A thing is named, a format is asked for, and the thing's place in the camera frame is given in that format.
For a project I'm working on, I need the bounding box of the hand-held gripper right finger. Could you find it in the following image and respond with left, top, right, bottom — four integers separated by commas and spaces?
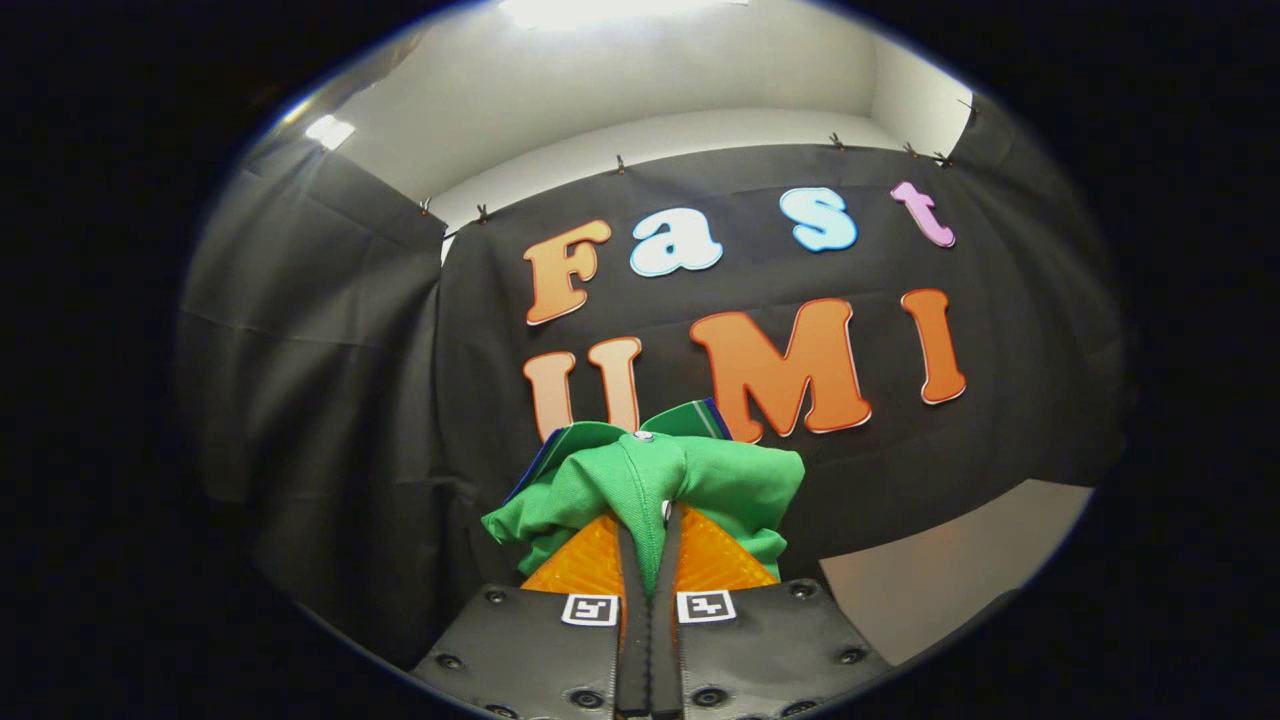
650, 502, 894, 720

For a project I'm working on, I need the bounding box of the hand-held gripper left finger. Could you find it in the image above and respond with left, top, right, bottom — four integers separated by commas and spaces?
410, 512, 653, 720

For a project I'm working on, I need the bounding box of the green polo shirt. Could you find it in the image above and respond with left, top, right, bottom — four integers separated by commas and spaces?
480, 398, 807, 601

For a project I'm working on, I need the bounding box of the row of black clips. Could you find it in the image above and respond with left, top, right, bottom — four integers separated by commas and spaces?
418, 95, 983, 223

